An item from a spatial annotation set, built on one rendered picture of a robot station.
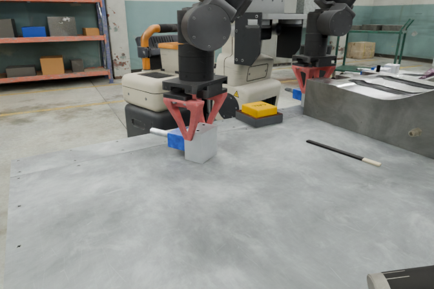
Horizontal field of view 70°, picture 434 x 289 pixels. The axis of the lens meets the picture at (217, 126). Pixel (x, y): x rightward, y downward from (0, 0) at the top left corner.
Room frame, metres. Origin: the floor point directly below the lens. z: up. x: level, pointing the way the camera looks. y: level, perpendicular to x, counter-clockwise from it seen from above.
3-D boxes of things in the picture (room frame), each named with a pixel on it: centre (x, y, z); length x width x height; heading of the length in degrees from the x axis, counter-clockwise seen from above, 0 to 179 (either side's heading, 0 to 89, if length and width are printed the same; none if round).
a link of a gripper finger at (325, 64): (0.83, -0.27, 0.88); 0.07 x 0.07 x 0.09; 28
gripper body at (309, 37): (0.83, -0.26, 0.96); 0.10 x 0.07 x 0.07; 119
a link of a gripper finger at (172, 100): (0.49, 0.04, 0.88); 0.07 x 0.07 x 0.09; 59
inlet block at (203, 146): (0.52, 0.07, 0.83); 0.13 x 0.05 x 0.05; 59
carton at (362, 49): (8.36, -3.79, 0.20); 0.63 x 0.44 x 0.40; 118
